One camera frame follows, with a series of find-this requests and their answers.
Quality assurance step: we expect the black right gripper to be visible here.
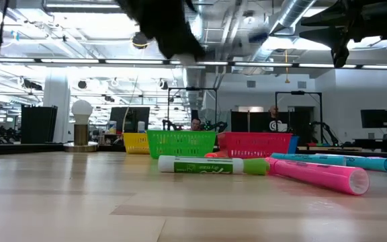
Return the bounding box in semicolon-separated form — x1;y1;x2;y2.
299;0;387;68

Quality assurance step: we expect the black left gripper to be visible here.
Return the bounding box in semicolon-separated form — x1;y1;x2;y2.
116;0;208;60

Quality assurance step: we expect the orange highlighter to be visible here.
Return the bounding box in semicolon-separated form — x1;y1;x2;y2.
204;150;230;159

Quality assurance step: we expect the thick green Expo marker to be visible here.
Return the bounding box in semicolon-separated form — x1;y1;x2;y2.
157;155;271;176

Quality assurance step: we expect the blue highlighter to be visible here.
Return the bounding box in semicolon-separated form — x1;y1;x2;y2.
269;153;347;166
316;153;387;173

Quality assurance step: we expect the pink highlighter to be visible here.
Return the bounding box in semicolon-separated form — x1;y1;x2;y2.
265;157;371;196

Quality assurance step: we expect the long ceiling light strip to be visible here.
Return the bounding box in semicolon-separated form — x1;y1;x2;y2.
0;57;387;70

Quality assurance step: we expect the person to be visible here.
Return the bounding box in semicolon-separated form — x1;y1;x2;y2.
190;117;203;132
265;105;292;133

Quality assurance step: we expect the black desk monitor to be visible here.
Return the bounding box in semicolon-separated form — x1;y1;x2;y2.
109;106;151;133

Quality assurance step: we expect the green plastic basket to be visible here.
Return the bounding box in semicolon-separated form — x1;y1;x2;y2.
146;130;217;159

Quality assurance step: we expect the black partition screen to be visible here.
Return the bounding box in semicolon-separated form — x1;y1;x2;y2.
230;110;312;133

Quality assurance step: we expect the yellow plastic basket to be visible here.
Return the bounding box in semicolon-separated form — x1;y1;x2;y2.
122;132;151;155

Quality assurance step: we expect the red plastic basket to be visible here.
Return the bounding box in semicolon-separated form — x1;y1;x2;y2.
217;131;294;159

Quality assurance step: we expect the blue plastic basket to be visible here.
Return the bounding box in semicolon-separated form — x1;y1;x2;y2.
288;135;300;155

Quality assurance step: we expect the white bulb lamp brass base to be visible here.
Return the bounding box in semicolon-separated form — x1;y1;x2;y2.
62;99;99;153

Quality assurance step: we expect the white column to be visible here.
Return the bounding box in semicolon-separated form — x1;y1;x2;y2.
42;69;72;144

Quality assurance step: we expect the black partition panel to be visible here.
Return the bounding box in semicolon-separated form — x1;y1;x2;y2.
20;105;59;145

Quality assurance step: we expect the silver ventilation duct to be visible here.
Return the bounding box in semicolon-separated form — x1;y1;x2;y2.
247;0;317;67
169;0;210;110

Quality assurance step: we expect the black rig frame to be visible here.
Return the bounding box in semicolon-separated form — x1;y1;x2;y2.
274;89;324;137
167;87;218;132

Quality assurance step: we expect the black wall monitor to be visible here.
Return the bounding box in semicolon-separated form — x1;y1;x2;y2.
360;108;387;129

